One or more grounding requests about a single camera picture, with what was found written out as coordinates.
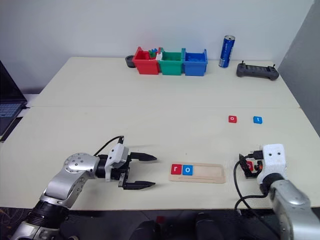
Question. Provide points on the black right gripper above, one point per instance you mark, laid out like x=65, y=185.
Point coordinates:
x=255, y=160

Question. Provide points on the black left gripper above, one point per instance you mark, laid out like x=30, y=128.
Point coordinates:
x=124, y=172

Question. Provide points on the red letter block b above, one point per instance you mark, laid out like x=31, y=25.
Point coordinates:
x=249, y=165

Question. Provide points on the blue letter block t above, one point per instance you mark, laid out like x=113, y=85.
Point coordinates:
x=257, y=120

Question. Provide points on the red letter block o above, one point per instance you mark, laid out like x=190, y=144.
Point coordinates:
x=232, y=119

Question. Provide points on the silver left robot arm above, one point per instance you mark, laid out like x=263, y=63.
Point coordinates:
x=75, y=165

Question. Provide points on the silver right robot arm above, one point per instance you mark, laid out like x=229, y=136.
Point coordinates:
x=290, y=200

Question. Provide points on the red letter block r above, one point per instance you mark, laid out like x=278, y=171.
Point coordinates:
x=176, y=169

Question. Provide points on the wooden letter tray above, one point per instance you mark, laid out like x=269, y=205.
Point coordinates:
x=207, y=173

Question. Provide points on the blue letter block o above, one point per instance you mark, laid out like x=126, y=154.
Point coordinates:
x=187, y=170

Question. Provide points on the grey handheld controller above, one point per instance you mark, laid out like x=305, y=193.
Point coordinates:
x=257, y=71

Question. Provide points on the red plastic bin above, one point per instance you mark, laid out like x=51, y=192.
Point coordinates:
x=146, y=66

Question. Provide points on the green plastic bin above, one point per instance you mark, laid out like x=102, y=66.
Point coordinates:
x=170, y=67

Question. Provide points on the black round holder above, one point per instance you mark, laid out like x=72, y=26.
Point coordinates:
x=129, y=62

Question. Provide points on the blue plastic bin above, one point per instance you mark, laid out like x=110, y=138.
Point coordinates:
x=194, y=68

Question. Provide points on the blue drink can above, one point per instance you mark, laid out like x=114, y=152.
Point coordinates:
x=226, y=52

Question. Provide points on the white plastic piece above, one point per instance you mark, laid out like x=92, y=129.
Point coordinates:
x=159, y=55

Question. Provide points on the green toy brick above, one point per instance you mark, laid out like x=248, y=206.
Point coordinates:
x=152, y=53

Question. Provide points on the dark laptop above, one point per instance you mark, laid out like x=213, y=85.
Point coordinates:
x=10, y=95

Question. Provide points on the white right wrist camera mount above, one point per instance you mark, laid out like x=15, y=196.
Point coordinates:
x=273, y=162

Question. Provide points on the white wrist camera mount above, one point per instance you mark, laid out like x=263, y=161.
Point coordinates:
x=117, y=155
x=273, y=162

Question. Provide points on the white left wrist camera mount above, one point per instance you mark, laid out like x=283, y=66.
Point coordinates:
x=117, y=155

